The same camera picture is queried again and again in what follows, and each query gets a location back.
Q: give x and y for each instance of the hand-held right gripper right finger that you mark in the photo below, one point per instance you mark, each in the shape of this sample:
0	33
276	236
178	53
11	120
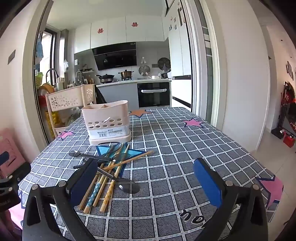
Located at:
207	183

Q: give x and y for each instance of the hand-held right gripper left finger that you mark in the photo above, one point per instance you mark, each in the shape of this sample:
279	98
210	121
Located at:
84	179

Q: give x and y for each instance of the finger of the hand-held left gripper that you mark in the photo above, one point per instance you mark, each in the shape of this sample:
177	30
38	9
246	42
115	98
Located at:
16	171
3	158

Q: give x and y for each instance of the blue patterned chopstick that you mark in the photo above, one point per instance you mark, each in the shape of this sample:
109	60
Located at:
94	193

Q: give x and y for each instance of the wooden chopstick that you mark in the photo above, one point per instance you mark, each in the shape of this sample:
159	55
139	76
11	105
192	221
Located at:
104	204
138	157
114	185
84	204

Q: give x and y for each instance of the beige utensil holder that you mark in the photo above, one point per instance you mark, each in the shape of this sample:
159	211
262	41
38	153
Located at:
108	120

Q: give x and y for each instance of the pink stool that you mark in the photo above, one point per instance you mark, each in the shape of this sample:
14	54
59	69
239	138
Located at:
11	143

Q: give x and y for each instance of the yellow oil bottle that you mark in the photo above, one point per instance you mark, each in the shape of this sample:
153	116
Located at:
53	120

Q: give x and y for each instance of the green vegetables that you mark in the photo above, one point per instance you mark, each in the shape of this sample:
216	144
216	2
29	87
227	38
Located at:
74	115

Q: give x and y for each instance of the beige storage trolley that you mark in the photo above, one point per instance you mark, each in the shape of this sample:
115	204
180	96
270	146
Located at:
62	100

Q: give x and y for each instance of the yellow plastic basin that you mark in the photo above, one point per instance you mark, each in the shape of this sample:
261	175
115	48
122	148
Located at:
47	88

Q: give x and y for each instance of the black plastic bag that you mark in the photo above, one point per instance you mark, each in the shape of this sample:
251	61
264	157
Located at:
100	97

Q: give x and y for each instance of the green plastic basket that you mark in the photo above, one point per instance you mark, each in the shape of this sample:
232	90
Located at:
39	80

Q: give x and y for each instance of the black floor stand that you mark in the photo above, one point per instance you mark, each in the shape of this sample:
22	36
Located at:
278	133

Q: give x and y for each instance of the red box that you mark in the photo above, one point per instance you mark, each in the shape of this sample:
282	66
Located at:
289	140

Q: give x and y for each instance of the black kitchen faucet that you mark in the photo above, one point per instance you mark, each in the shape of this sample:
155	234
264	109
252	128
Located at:
52	70

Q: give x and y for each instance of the black built-in oven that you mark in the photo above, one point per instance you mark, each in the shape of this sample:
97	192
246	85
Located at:
153	95

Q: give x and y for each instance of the glass kettle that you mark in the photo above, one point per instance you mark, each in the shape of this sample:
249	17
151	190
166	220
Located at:
80	76

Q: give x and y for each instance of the black wok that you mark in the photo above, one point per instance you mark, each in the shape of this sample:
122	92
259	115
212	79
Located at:
106	77

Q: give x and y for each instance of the gas stove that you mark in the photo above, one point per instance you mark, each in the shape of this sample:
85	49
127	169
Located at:
124	80

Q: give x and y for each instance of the hanging plastic bag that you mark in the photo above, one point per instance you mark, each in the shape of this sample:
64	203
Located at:
66	64

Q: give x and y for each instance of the bronze stockpot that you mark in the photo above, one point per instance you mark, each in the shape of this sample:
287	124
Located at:
126	74

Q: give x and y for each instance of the white kitchen appliance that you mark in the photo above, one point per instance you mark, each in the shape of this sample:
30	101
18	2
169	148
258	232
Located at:
169	75

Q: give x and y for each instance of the blue hanging towel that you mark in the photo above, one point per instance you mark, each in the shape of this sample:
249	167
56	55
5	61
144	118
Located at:
39	48

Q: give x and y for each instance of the round metal steamer rack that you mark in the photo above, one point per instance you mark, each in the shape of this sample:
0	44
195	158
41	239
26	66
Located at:
144	70

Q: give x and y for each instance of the black range hood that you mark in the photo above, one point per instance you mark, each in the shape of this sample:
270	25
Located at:
115	56

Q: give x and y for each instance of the round dark steamer rack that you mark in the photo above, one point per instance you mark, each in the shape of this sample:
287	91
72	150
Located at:
164	62

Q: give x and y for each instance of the white refrigerator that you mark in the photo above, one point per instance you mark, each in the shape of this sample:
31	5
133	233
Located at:
180	55

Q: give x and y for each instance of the cluster of fridge magnets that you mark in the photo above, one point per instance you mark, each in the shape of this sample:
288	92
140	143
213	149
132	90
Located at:
175	24

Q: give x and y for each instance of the grey light switch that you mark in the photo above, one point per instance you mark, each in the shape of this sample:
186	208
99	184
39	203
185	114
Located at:
11	56

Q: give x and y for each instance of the white sliding door frame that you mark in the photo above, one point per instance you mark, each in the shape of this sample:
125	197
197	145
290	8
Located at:
215	69

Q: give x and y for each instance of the red and black wall decoration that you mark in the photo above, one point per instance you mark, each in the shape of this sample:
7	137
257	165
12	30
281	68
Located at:
290	104

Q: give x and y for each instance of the white wall hook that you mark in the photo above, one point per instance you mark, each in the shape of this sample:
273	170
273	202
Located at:
143	60

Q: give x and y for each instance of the wall photo frames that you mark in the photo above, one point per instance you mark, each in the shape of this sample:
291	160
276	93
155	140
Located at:
289	70

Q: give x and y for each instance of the white wall cabinets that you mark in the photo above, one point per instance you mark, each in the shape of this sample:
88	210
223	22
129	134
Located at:
115	34

